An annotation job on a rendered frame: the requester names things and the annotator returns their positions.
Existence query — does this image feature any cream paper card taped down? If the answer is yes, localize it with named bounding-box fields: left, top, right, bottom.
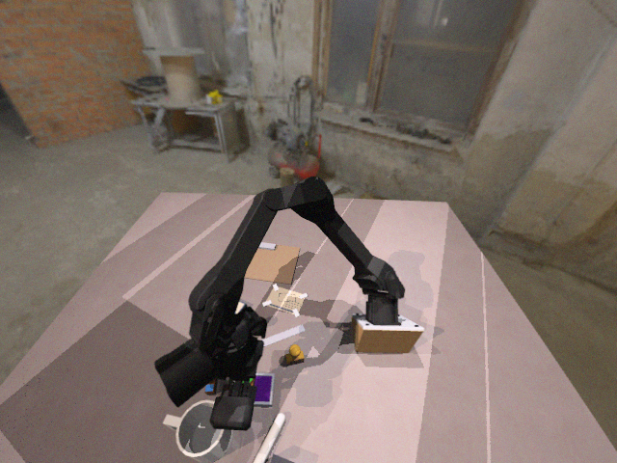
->
left=262, top=284, right=308, bottom=317

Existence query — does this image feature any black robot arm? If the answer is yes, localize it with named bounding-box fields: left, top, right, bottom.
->
left=155, top=177, right=405, bottom=407

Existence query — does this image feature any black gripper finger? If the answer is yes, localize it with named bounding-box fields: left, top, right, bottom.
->
left=221, top=384, right=257, bottom=401
left=256, top=340, right=264, bottom=362

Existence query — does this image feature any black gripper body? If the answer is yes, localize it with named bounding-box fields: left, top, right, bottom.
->
left=210, top=317, right=267, bottom=430

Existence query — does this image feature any tan clipboard with silver clip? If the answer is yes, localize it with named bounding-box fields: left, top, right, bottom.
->
left=244, top=242, right=300, bottom=285

